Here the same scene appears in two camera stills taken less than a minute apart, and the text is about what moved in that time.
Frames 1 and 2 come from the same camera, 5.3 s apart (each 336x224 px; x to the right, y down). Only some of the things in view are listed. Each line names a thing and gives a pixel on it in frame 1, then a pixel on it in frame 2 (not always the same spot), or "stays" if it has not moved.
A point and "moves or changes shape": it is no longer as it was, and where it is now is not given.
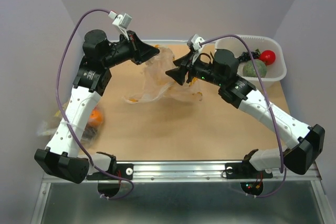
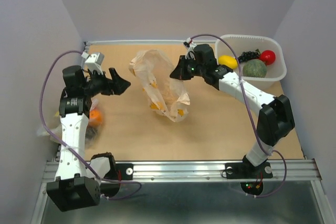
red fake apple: x=268 y=56 stays
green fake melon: x=249 y=69 stays
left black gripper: x=140 y=51 → x=115 y=86
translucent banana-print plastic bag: x=158 y=84 moves or changes shape
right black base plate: x=246 y=170 stays
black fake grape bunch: x=245 y=56 stays
